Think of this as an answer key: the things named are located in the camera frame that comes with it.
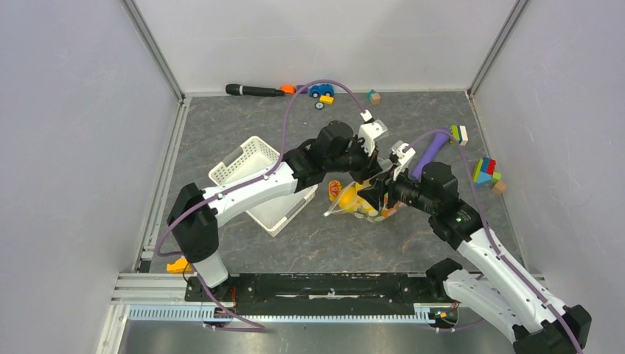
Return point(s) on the blue toy car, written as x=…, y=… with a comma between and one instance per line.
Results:
x=321, y=89

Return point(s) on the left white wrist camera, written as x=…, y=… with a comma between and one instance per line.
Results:
x=371, y=131

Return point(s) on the yellow toy mango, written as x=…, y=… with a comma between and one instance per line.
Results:
x=350, y=201

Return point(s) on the white cable duct rail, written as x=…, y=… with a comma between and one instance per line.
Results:
x=208, y=313

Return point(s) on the multicolour brick stack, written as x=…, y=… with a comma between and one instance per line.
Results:
x=485, y=172

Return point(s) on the yellow butterfly toy block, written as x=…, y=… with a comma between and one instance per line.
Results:
x=334, y=189

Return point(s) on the orange toy piece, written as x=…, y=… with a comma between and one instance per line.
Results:
x=288, y=89

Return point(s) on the small wooden cube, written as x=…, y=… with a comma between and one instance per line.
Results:
x=499, y=187

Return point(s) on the white perforated plastic basket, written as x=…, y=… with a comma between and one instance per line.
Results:
x=251, y=157

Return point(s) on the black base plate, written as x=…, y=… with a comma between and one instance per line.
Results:
x=321, y=293

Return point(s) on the clear zip top bag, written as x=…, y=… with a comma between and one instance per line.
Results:
x=383, y=214

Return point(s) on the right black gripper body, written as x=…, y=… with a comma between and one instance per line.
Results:
x=408, y=192

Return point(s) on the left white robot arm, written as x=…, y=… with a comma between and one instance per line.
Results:
x=197, y=215

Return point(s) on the black microphone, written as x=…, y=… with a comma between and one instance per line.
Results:
x=241, y=90

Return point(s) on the yellow toy brick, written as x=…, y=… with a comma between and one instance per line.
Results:
x=326, y=100

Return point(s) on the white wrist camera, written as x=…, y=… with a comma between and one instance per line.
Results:
x=371, y=131
x=401, y=156

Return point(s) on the green white brick stack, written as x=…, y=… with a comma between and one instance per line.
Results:
x=460, y=134

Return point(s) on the teal and wood cubes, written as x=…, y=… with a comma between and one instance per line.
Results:
x=374, y=97

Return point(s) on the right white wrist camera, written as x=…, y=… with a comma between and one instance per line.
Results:
x=401, y=156

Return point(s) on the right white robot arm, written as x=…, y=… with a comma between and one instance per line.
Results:
x=526, y=312

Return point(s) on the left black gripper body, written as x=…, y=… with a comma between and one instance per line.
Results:
x=355, y=160

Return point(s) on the orange yellow clamp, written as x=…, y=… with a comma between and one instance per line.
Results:
x=180, y=266

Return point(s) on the purple toy eggplant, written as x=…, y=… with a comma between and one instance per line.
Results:
x=440, y=138

